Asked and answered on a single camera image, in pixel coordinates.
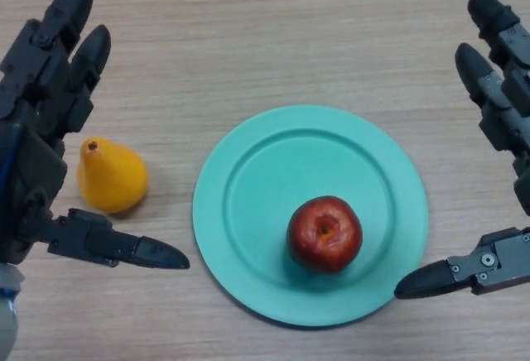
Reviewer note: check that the yellow pear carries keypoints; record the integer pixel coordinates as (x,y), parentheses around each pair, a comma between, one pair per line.
(112,179)

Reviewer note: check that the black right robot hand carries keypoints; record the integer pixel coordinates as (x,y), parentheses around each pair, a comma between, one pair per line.
(503,129)

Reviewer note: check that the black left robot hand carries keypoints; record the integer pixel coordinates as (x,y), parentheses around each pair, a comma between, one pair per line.
(33,96)

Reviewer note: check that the red apple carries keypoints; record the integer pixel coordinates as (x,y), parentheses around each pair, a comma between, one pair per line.
(314,249)

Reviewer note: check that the green round plate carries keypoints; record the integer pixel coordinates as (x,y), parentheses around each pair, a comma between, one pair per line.
(261,179)

